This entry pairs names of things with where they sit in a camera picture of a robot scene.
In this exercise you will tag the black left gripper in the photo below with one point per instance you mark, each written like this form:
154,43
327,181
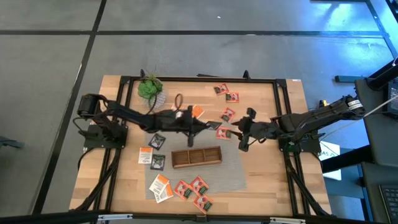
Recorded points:
174,119

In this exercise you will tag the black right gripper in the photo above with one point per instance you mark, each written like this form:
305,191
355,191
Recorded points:
258,130

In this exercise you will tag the black blackcurrant tea packet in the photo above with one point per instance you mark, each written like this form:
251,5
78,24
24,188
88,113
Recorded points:
158,162
215,125
157,141

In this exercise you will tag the orange peach tea packet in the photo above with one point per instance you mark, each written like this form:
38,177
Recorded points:
232,97
224,133
199,186
228,114
221,89
203,203
183,189

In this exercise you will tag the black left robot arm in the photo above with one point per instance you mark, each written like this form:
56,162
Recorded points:
130,114

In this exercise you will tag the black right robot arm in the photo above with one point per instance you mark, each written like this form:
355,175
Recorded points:
311,121

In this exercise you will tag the wooden three-compartment tea tray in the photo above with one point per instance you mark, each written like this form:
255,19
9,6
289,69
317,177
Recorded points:
196,157

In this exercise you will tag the grey woven placemat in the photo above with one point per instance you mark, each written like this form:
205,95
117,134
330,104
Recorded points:
224,174

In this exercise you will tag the green succulent in white pot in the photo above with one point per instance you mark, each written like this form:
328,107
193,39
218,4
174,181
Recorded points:
149,88

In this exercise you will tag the yellow power plug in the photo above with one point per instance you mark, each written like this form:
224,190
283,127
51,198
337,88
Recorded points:
323,102

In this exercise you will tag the white paper sign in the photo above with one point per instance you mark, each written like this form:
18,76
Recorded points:
332,149

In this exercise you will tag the black desk crossbar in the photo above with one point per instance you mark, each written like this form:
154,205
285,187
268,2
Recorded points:
345,160

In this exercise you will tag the teal floor bar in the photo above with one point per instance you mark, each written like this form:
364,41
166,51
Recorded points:
349,78

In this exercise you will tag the dark grey desk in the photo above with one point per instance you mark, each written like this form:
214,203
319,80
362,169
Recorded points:
373,140

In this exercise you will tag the computer screen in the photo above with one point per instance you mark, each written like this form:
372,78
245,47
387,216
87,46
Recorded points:
393,99

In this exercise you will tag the black overhead beam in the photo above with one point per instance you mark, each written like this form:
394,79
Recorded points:
62,216

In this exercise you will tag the black keyboard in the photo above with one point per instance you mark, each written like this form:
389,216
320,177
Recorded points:
390,202

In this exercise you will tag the grey-blue chair foot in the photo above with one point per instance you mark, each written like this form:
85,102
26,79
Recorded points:
9,143

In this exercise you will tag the black metal rig frame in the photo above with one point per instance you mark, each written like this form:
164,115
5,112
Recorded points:
192,79

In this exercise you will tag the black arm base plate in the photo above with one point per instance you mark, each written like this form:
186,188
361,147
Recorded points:
308,146
90,141

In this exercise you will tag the silver metal bracket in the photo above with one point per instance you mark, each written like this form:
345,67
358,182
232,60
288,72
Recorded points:
287,221
115,217

